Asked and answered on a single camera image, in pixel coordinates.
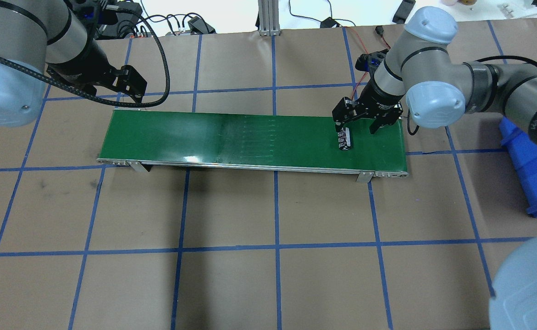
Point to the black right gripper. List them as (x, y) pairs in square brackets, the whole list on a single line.
[(381, 99)]

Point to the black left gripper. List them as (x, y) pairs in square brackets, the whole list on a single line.
[(76, 67)]

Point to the dark brown cylindrical capacitor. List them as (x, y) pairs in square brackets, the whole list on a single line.
[(344, 139)]

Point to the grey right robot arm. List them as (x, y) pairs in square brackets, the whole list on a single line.
[(437, 91)]

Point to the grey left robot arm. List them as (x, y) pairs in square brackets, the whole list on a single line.
[(57, 37)]

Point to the green conveyor belt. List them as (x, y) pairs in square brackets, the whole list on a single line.
[(252, 142)]

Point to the black power adapter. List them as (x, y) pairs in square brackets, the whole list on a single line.
[(197, 26)]

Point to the blue plastic bin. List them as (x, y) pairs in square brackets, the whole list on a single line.
[(523, 153)]

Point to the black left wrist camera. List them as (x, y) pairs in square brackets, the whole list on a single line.
[(97, 13)]

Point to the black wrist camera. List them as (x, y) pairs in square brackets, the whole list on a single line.
[(370, 62), (97, 13)]

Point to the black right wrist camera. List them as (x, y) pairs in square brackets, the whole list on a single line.
[(370, 62)]

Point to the aluminium frame post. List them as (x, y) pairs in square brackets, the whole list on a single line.
[(268, 18)]

